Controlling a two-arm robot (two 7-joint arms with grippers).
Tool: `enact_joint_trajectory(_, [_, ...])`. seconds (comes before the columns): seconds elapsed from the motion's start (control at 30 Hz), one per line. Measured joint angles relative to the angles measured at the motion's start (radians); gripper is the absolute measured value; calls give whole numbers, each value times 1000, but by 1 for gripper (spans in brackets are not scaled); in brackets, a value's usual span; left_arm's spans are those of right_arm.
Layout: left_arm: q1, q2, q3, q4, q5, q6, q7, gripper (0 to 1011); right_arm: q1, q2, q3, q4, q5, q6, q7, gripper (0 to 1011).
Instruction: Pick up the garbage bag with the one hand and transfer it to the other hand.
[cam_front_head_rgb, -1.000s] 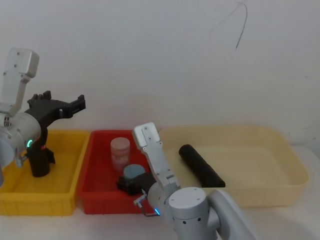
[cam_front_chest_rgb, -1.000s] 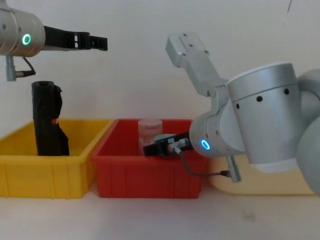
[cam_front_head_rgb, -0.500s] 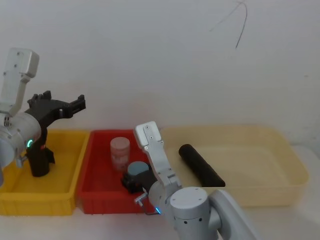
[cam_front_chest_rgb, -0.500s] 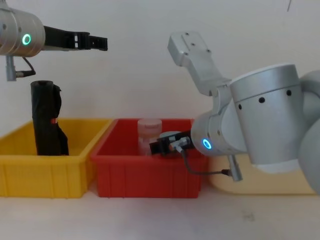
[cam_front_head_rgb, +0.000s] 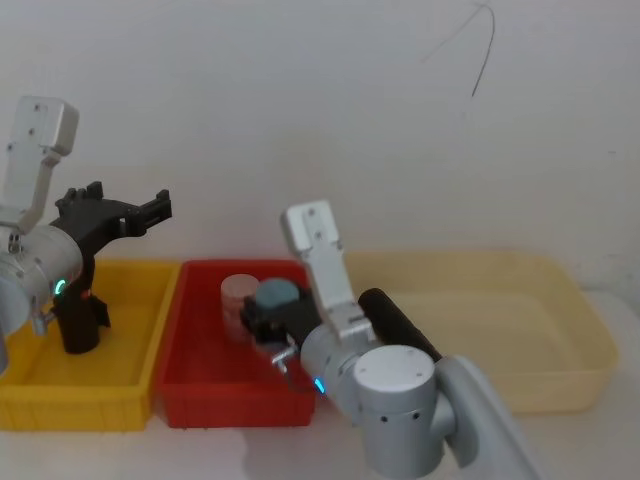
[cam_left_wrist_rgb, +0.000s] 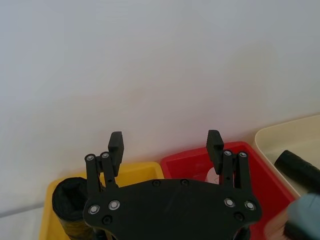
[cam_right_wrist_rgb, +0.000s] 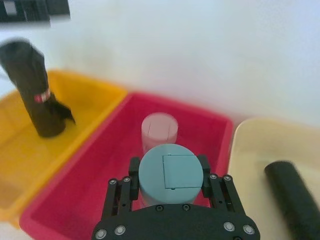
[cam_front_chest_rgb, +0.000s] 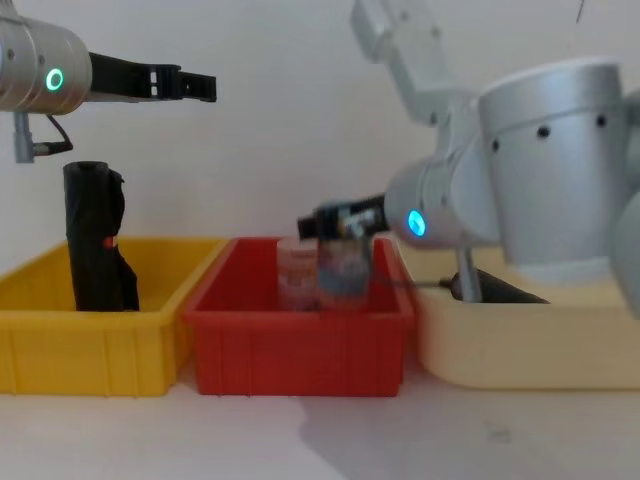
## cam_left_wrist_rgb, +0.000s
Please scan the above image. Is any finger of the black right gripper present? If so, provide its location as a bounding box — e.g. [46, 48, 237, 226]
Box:
[274, 149, 320, 194]
[284, 221, 320, 240]

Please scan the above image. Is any cream plastic tub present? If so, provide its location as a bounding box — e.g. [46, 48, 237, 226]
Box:
[254, 114, 320, 198]

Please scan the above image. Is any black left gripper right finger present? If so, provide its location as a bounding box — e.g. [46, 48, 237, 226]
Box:
[206, 129, 254, 197]

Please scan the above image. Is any jar with pink lid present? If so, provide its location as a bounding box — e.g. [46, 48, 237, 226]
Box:
[205, 166, 221, 185]

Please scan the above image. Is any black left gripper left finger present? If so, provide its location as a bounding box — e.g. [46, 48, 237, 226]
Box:
[84, 131, 125, 200]

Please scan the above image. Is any jar with blue lid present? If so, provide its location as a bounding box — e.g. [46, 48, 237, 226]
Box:
[264, 192, 320, 240]

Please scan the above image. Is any red plastic bin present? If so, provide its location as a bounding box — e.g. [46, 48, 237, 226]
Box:
[159, 141, 297, 240]

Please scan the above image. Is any yellow plastic bin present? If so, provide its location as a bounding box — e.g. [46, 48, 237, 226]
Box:
[38, 161, 165, 240]

